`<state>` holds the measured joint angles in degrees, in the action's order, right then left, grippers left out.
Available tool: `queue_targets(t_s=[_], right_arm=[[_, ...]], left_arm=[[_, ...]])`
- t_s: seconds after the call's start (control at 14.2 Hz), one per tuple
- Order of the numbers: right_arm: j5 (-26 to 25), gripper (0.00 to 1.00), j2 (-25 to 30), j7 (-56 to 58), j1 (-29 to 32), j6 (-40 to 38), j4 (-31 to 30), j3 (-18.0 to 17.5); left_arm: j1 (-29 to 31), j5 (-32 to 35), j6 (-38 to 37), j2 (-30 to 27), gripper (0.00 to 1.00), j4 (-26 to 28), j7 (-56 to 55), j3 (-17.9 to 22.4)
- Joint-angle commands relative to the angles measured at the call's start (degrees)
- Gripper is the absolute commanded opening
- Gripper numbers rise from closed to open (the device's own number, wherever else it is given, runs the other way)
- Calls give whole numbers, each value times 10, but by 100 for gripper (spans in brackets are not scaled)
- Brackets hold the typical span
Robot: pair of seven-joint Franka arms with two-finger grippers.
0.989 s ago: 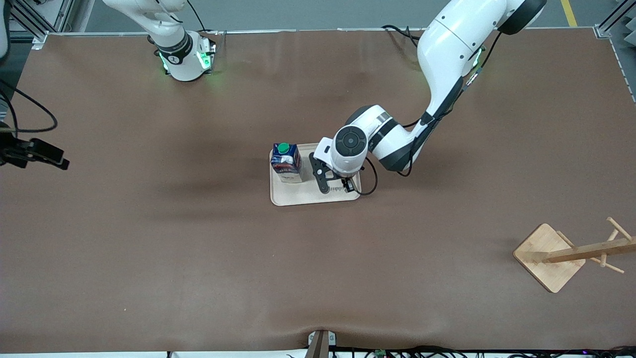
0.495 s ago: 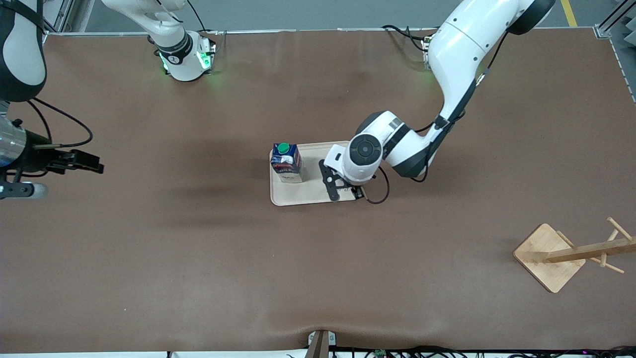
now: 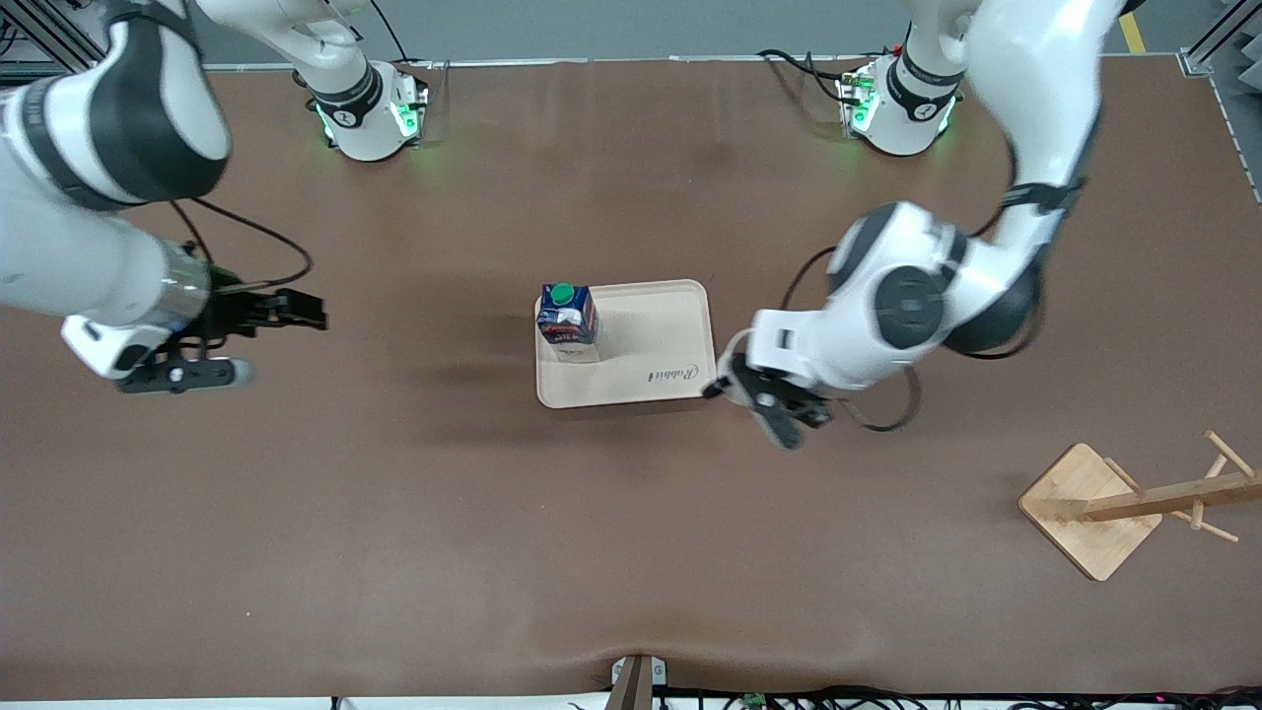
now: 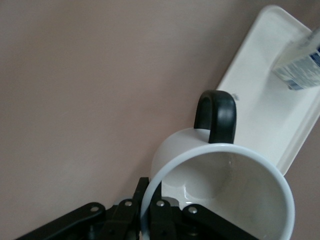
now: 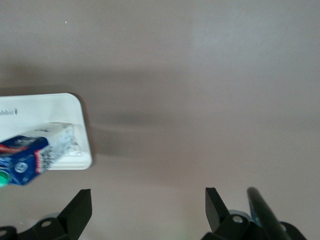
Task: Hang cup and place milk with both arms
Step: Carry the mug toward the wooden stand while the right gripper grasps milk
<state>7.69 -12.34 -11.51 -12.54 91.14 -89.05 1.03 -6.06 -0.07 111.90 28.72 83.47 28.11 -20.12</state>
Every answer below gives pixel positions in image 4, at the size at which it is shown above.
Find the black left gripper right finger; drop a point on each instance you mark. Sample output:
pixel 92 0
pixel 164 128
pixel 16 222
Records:
pixel 165 222

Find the cream rectangular serving tray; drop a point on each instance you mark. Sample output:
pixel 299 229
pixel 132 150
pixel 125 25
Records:
pixel 262 75

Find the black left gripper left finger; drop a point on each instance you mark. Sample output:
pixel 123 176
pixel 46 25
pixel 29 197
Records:
pixel 120 220

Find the blue milk carton green cap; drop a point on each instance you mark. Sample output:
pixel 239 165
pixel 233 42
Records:
pixel 302 70

